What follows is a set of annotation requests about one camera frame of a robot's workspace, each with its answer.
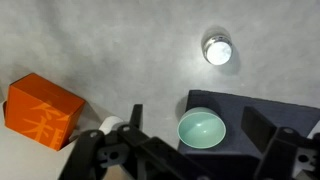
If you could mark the orange cardboard box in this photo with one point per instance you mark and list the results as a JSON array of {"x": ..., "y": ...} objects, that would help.
[{"x": 40, "y": 110}]

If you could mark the dark blue cloth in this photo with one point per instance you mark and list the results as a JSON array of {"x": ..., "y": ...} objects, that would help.
[{"x": 233, "y": 106}]

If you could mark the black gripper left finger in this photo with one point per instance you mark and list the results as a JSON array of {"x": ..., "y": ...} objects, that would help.
[{"x": 100, "y": 156}]

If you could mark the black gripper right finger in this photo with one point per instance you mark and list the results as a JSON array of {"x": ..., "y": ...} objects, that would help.
[{"x": 283, "y": 150}]

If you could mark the white paper towel roll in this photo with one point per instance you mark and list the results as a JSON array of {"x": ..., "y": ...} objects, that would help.
[{"x": 110, "y": 125}]

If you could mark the silver round container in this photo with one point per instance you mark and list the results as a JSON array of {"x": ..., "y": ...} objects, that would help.
[{"x": 213, "y": 39}]

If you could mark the teal ceramic bowl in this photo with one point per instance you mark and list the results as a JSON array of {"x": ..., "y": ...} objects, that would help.
[{"x": 201, "y": 130}]

